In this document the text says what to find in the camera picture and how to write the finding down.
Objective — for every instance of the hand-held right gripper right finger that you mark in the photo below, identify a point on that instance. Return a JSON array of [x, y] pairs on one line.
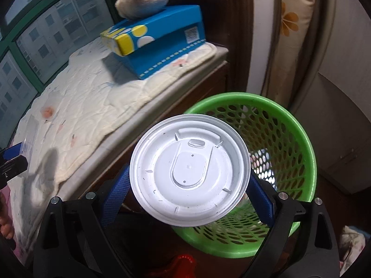
[[262, 198]]

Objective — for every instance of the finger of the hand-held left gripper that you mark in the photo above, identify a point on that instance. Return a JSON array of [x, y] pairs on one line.
[[16, 165]]

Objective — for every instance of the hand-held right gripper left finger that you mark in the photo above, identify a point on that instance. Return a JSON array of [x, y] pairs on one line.
[[116, 205]]

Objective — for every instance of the green mesh plastic basket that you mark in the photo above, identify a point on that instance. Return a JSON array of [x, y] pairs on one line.
[[289, 127]]

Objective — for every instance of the white plastic cup lid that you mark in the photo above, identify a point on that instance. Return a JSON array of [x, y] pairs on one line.
[[188, 173]]

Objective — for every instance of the person's left hand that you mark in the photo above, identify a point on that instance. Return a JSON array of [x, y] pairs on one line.
[[5, 227]]

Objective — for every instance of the purple cloth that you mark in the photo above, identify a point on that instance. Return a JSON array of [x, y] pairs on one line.
[[18, 252]]

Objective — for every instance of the red plastic object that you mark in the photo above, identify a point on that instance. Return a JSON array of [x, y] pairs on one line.
[[182, 266]]

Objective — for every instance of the white quilted mat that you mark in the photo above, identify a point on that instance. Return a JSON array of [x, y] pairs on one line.
[[87, 107]]

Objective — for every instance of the light printed cloth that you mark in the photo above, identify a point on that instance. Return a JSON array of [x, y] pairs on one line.
[[350, 249]]

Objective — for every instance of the white wardrobe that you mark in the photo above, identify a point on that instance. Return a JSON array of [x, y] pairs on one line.
[[347, 92]]

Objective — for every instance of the blue dotted tissue box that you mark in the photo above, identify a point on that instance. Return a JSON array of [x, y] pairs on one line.
[[162, 46]]

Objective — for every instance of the floral curtain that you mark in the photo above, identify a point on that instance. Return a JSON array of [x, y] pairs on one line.
[[289, 20]]

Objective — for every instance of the green window frame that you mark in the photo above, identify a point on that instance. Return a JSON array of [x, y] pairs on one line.
[[11, 45]]

